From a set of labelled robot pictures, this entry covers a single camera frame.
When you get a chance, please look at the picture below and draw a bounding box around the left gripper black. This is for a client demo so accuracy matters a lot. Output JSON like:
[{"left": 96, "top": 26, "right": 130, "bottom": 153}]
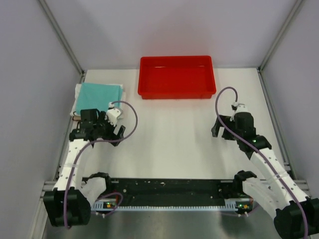
[{"left": 93, "top": 111, "right": 125, "bottom": 146}]

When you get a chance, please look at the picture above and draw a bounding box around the teal t-shirt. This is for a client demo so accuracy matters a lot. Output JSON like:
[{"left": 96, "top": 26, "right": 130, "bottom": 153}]
[{"left": 74, "top": 82, "right": 125, "bottom": 116}]

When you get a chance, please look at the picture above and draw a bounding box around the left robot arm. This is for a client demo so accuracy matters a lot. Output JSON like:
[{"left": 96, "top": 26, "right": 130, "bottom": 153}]
[{"left": 43, "top": 107, "right": 126, "bottom": 228}]

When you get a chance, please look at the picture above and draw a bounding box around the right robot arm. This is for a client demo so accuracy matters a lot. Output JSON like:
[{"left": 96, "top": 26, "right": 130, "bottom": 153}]
[{"left": 211, "top": 112, "right": 319, "bottom": 239}]

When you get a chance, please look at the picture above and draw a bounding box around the folded brown t-shirt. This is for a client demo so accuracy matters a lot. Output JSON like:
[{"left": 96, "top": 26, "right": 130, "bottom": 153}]
[{"left": 72, "top": 116, "right": 81, "bottom": 121}]

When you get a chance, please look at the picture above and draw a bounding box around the folded white daisy t-shirt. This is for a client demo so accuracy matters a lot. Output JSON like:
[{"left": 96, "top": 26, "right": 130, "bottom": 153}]
[{"left": 69, "top": 83, "right": 127, "bottom": 117}]

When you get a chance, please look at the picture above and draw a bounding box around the red plastic bin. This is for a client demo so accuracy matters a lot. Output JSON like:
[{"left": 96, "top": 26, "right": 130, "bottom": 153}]
[{"left": 138, "top": 55, "right": 217, "bottom": 100}]

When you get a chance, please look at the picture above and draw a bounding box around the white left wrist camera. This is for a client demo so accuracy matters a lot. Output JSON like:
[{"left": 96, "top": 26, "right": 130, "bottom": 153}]
[{"left": 105, "top": 103, "right": 123, "bottom": 126}]

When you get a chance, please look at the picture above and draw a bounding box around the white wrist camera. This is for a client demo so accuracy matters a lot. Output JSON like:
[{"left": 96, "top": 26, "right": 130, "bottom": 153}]
[
  {"left": 105, "top": 103, "right": 123, "bottom": 126},
  {"left": 231, "top": 102, "right": 249, "bottom": 115}
]

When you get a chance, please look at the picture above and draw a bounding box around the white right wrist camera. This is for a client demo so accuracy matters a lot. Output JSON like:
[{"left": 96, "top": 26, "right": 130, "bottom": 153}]
[{"left": 231, "top": 102, "right": 249, "bottom": 115}]

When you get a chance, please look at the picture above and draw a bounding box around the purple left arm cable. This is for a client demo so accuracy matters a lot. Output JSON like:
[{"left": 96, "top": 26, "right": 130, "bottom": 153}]
[{"left": 63, "top": 101, "right": 139, "bottom": 229}]

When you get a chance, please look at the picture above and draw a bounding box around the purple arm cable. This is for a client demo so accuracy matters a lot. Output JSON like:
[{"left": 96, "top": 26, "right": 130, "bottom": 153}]
[
  {"left": 63, "top": 101, "right": 139, "bottom": 229},
  {"left": 214, "top": 87, "right": 309, "bottom": 239}
]

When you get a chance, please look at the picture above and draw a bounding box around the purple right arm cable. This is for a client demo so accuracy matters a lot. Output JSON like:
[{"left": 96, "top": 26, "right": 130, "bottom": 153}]
[{"left": 214, "top": 87, "right": 309, "bottom": 239}]

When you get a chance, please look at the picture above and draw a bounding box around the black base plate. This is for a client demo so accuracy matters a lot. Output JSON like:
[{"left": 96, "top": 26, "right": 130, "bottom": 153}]
[{"left": 82, "top": 171, "right": 257, "bottom": 207}]

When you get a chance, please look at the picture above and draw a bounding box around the grey slotted cable duct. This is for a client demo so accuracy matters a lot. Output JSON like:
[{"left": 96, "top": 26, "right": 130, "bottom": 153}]
[{"left": 91, "top": 200, "right": 239, "bottom": 212}]

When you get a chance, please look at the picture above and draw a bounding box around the aluminium corner post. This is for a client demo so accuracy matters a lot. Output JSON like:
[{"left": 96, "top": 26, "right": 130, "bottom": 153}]
[
  {"left": 258, "top": 0, "right": 306, "bottom": 73},
  {"left": 37, "top": 0, "right": 84, "bottom": 75}
]

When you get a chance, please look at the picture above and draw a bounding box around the aluminium frame rail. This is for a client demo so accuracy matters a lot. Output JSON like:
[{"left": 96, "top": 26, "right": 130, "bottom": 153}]
[{"left": 41, "top": 180, "right": 311, "bottom": 197}]

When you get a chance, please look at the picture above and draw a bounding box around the left aluminium corner post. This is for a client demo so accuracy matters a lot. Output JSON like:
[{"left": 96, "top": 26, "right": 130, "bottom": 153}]
[{"left": 37, "top": 0, "right": 84, "bottom": 75}]

